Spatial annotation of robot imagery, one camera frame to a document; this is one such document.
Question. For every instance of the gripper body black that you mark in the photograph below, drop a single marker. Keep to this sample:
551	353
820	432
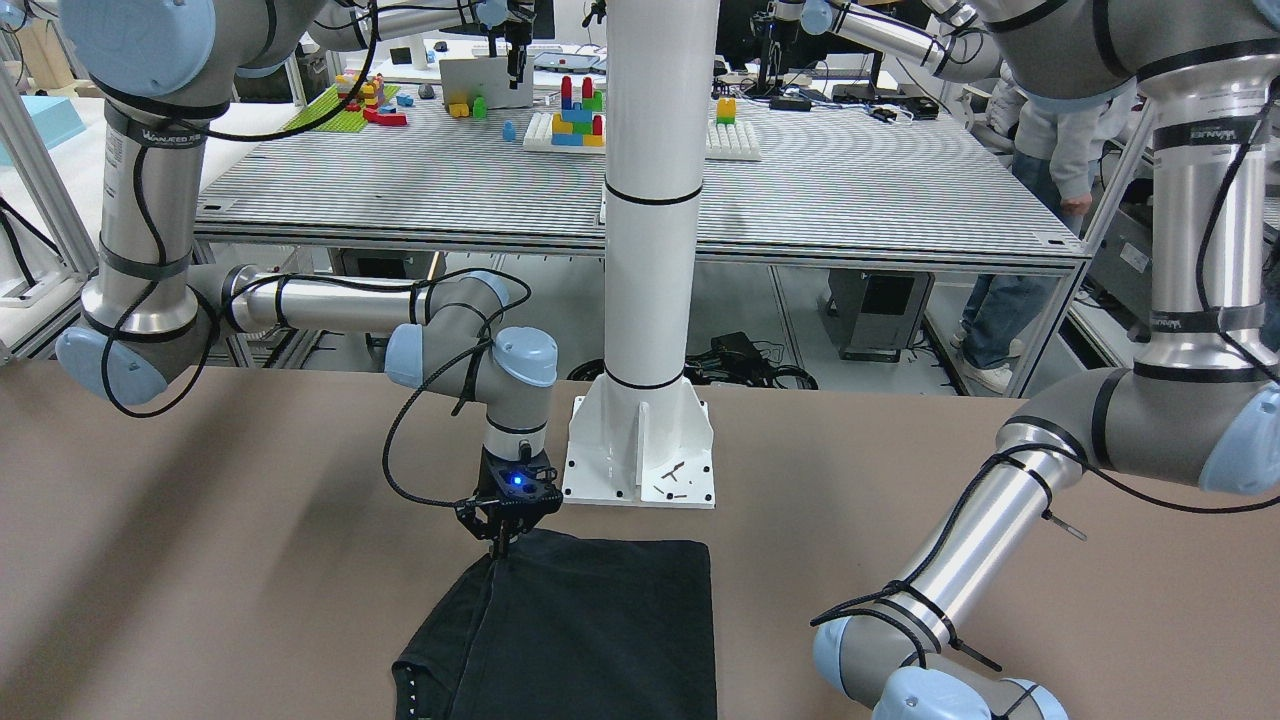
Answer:
473	514

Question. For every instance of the black t-shirt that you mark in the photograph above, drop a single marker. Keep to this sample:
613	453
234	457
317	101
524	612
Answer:
568	628

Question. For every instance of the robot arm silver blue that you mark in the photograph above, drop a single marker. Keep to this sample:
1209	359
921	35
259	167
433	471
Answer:
160	301
1198	407

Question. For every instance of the toy building blocks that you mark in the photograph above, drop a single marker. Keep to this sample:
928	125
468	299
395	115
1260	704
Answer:
571	120

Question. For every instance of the striped metal workbench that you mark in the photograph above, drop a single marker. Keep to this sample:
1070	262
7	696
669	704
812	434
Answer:
834	188

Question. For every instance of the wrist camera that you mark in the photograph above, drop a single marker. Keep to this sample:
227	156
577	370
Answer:
530	480

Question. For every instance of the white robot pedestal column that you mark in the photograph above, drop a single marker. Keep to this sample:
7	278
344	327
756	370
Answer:
641	436

